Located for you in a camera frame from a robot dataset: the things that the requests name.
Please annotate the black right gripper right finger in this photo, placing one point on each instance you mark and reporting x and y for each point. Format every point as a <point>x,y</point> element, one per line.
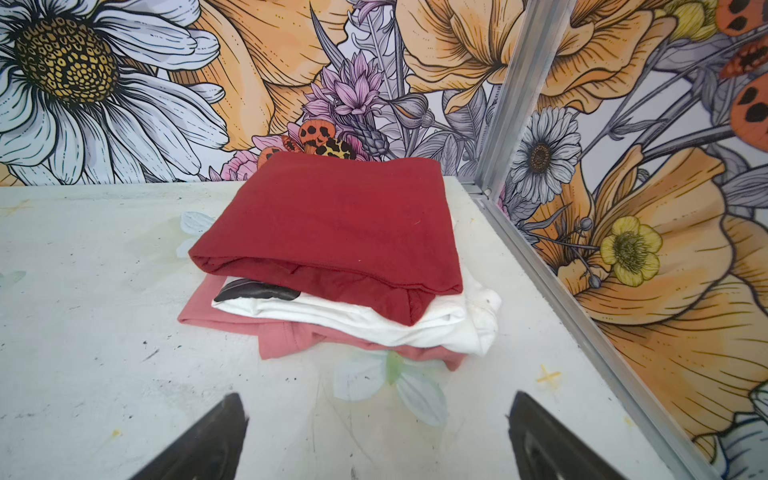
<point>544,448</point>

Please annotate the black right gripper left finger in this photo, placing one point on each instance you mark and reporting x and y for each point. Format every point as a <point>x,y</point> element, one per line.
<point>209,449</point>

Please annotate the pink folded t-shirt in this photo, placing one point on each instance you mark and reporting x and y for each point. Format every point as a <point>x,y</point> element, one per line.
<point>288,322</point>

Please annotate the white folded t-shirt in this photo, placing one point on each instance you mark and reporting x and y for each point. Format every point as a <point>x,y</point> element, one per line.
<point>420,324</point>

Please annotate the dark red folded t-shirt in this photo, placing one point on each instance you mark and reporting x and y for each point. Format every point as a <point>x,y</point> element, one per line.
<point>378,235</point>

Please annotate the aluminium right table rail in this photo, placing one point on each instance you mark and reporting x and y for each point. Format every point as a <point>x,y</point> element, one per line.
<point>674,449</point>

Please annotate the aluminium right corner post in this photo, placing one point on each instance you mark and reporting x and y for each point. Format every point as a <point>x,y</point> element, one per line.
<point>537,45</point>

